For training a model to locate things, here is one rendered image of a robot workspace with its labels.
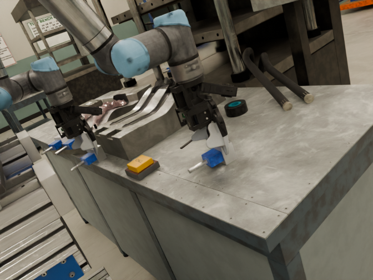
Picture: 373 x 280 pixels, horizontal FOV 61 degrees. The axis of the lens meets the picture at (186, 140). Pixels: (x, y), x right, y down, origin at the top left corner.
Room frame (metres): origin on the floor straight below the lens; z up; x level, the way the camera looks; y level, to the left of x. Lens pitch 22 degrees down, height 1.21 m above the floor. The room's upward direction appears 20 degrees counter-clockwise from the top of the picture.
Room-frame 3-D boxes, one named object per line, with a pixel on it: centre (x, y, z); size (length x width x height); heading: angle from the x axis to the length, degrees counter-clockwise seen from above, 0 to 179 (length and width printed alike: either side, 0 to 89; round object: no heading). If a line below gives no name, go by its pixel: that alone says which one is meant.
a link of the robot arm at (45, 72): (1.11, 0.35, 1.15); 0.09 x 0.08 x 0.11; 81
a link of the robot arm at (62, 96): (1.11, 0.35, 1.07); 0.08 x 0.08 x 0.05
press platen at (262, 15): (2.25, -0.40, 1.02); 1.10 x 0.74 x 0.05; 33
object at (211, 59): (2.14, -0.32, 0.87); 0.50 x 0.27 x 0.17; 123
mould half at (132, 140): (1.25, 0.07, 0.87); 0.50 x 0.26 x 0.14; 123
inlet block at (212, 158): (0.76, -0.04, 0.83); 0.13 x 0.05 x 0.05; 110
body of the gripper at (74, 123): (1.11, 0.36, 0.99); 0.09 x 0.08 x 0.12; 131
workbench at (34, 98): (5.52, 2.33, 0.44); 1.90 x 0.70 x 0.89; 29
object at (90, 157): (1.10, 0.37, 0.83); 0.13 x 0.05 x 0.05; 131
